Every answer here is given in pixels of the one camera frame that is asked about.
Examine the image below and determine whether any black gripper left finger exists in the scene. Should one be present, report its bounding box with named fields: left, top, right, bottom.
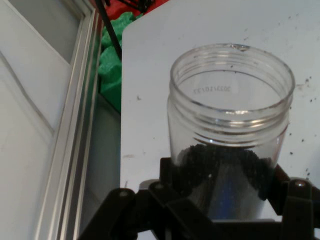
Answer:
left=78, top=156, right=213, bottom=240

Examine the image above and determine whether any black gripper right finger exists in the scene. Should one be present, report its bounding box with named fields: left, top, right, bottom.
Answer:
left=266, top=164, right=315, bottom=240

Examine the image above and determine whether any clear jar with black granules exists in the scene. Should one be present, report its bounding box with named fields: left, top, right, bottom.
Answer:
left=166, top=42, right=297, bottom=221

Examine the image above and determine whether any green foam puzzle piece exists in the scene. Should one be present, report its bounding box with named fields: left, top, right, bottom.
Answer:
left=97, top=12, right=145, bottom=116

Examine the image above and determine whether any black tripod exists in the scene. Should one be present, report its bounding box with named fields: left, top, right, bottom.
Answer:
left=96, top=0, right=156, bottom=61

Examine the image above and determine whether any red foam puzzle mat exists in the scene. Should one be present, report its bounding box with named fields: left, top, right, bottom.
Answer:
left=103, top=0, right=171, bottom=26

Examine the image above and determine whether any aluminium wall rail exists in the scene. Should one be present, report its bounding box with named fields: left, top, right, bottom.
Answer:
left=34, top=0, right=105, bottom=240

